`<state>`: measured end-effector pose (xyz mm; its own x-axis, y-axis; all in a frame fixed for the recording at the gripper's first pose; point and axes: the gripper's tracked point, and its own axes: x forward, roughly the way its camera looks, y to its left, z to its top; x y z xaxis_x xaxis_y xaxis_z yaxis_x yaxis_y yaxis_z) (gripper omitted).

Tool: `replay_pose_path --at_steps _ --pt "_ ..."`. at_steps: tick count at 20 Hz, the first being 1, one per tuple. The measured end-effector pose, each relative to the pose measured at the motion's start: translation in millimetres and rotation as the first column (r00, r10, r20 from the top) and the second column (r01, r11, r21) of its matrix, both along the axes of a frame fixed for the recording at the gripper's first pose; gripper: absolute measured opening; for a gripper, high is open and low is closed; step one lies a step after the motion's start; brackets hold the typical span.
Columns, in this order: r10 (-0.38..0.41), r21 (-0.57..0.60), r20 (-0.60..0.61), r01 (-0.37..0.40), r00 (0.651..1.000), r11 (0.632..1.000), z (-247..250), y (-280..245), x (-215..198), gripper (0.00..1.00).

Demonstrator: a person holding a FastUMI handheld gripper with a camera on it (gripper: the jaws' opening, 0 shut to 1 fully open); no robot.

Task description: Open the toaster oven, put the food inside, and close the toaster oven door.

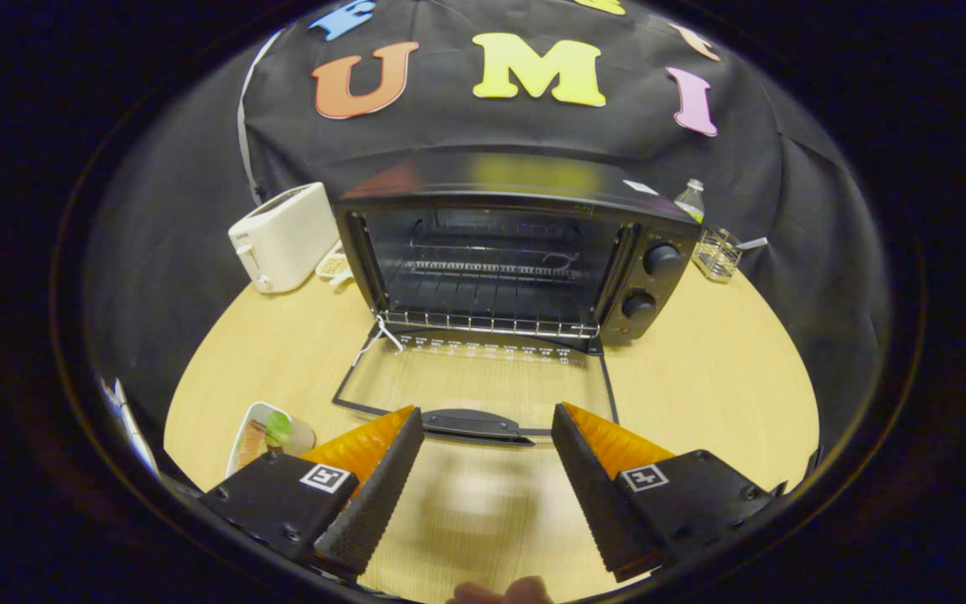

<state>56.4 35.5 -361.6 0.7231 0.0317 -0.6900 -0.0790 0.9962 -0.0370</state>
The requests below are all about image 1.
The black backdrop cloth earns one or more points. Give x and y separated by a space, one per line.
449 126

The lettuce sandwich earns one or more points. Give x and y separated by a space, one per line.
273 432

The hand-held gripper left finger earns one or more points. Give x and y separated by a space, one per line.
378 495

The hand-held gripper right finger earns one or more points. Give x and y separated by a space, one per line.
592 495

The white toaster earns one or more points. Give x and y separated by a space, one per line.
286 239

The white plate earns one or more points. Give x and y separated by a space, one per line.
250 419

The clear plastic bottle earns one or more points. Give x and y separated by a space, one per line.
691 204

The small white bowl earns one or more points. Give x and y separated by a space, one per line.
334 266

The black toaster oven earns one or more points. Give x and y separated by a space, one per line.
533 180

